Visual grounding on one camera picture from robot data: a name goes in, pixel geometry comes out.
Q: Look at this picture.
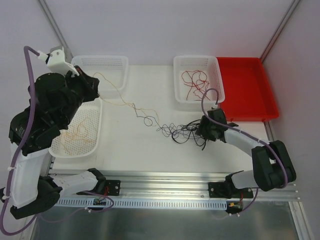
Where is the white slotted cable duct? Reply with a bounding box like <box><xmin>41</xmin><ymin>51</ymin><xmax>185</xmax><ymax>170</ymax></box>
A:
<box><xmin>55</xmin><ymin>196</ymin><xmax>227</xmax><ymax>211</ymax></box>

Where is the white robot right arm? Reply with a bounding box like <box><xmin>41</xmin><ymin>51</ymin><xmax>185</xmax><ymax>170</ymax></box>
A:
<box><xmin>196</xmin><ymin>108</ymin><xmax>297</xmax><ymax>198</ymax></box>

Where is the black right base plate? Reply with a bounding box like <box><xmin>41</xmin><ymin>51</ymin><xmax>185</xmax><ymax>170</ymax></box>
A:
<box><xmin>207</xmin><ymin>182</ymin><xmax>254</xmax><ymax>199</ymax></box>

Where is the white rectangular basket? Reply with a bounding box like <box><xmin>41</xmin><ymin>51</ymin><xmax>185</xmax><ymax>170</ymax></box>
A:
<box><xmin>173</xmin><ymin>55</ymin><xmax>226</xmax><ymax>112</ymax></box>
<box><xmin>71</xmin><ymin>55</ymin><xmax>129</xmax><ymax>99</ymax></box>

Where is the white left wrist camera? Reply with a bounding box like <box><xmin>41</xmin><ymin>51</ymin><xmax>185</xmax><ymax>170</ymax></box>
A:
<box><xmin>37</xmin><ymin>45</ymin><xmax>80</xmax><ymax>76</ymax></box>

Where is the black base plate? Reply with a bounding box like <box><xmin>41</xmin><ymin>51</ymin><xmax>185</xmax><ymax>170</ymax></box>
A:
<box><xmin>76</xmin><ymin>179</ymin><xmax>121</xmax><ymax>196</ymax></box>
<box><xmin>207</xmin><ymin>182</ymin><xmax>254</xmax><ymax>199</ymax></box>

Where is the multicolour wire bundle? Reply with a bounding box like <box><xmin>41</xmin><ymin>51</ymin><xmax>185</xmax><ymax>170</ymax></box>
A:
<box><xmin>143</xmin><ymin>115</ymin><xmax>210</xmax><ymax>151</ymax></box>

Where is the red plastic tray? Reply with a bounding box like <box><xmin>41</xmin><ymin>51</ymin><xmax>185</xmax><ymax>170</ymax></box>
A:
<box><xmin>217</xmin><ymin>57</ymin><xmax>279</xmax><ymax>122</ymax></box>

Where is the white oval basket left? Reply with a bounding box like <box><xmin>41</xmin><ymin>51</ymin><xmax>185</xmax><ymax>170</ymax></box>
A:
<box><xmin>49</xmin><ymin>98</ymin><xmax>102</xmax><ymax>159</ymax></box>

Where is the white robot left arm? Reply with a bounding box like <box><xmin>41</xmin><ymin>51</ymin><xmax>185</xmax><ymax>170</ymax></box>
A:
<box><xmin>1</xmin><ymin>67</ymin><xmax>106</xmax><ymax>220</ymax></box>

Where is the aluminium mounting rail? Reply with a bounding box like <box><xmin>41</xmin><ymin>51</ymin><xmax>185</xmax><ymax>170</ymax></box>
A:
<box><xmin>49</xmin><ymin>169</ymin><xmax>302</xmax><ymax>202</ymax></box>

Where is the long red wire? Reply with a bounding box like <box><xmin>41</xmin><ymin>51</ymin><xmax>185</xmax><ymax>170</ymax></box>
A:
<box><xmin>180</xmin><ymin>69</ymin><xmax>210</xmax><ymax>102</ymax></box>

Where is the white rectangular basket centre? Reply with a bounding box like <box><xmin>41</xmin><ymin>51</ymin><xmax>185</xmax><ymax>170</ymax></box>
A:
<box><xmin>173</xmin><ymin>55</ymin><xmax>226</xmax><ymax>112</ymax></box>

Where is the white rectangular basket back left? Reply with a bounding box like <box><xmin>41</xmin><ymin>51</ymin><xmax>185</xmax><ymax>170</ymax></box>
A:
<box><xmin>71</xmin><ymin>55</ymin><xmax>129</xmax><ymax>99</ymax></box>

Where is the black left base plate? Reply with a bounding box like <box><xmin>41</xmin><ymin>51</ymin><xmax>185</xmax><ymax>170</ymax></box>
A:
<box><xmin>76</xmin><ymin>179</ymin><xmax>121</xmax><ymax>196</ymax></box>

